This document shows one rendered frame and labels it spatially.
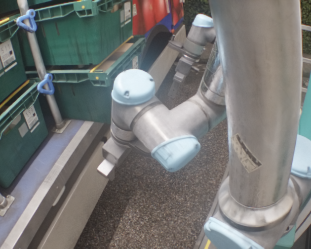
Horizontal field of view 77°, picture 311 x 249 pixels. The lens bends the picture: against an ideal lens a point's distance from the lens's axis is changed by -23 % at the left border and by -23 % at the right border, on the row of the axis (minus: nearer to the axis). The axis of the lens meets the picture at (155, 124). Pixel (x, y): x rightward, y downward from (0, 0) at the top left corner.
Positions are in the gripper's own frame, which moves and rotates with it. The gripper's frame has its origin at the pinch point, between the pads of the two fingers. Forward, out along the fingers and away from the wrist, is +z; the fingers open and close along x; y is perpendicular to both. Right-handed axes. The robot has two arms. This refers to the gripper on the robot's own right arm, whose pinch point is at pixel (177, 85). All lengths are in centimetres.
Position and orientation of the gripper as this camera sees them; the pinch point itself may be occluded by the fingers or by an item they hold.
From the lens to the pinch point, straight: 98.0
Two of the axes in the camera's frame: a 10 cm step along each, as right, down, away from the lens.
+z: -3.2, 7.4, 6.0
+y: 8.9, 4.4, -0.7
